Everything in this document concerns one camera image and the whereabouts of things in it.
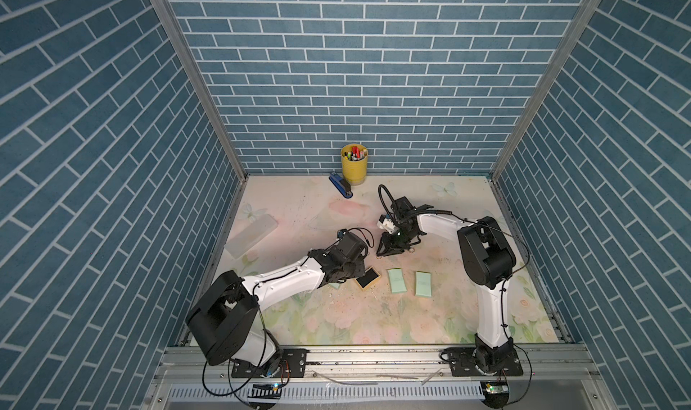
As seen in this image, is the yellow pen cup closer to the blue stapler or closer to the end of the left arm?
the blue stapler

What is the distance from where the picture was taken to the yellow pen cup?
3.64 feet

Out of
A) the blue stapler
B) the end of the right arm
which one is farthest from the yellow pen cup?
the end of the right arm

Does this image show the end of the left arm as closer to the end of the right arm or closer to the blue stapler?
the end of the right arm

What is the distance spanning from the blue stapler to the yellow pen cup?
0.02 metres

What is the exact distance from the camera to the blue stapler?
3.74 feet

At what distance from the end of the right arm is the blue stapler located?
0.30m
